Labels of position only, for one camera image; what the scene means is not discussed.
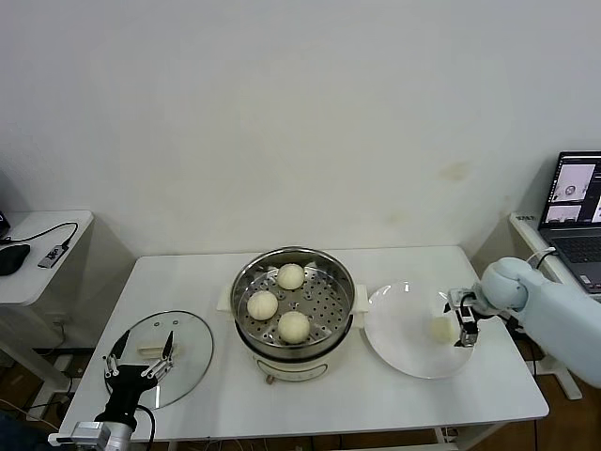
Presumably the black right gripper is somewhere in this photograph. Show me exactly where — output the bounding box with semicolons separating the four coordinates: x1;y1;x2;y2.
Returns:
441;288;489;349

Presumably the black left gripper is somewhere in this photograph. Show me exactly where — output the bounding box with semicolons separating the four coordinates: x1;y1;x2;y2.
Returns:
93;330;177;424

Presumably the white steamed baozi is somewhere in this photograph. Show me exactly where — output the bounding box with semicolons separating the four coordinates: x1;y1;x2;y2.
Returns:
276;262;305;291
277;310;311;344
430;315;457;344
246;289;279;321

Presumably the glass pot lid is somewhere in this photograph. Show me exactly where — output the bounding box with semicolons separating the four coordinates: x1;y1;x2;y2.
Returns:
103;308;215;412

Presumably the steel perforated steamer basket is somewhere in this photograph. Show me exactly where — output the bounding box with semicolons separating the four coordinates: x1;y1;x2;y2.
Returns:
216;247;369;357

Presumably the white round plate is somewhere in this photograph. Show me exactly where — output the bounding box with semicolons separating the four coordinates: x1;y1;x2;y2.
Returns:
363;280;476;380

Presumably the white floor power strip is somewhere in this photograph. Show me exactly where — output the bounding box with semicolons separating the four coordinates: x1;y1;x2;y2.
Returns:
25;397;71;422

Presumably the grey usb hub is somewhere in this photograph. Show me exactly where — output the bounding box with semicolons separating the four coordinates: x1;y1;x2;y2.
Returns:
37;243;67;270

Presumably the grey open laptop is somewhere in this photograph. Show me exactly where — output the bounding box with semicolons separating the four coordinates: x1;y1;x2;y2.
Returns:
537;150;601;295

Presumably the cream electric cooker base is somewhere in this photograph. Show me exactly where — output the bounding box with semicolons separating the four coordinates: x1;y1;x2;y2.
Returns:
218;307;366;387

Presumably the black computer mouse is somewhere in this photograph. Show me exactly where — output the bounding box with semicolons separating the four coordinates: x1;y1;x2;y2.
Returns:
0;243;32;277

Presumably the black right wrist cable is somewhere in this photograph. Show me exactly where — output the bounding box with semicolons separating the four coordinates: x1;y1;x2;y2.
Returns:
473;307;525;337

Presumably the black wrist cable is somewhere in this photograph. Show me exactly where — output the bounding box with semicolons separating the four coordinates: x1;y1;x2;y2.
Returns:
473;307;525;337
135;404;157;445

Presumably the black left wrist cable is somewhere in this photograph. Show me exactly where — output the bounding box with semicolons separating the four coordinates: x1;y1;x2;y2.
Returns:
135;404;157;445

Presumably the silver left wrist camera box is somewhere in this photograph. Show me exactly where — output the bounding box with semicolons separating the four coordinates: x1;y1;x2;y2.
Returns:
49;420;112;451

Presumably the white laptop cable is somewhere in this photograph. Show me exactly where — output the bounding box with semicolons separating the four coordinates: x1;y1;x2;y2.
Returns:
525;247;555;272

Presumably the black laptop power cable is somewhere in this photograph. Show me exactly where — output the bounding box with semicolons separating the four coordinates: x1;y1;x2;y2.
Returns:
529;251;558;272

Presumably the black usb hub cable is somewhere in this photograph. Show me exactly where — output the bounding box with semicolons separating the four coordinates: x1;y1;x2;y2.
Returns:
0;222;80;250

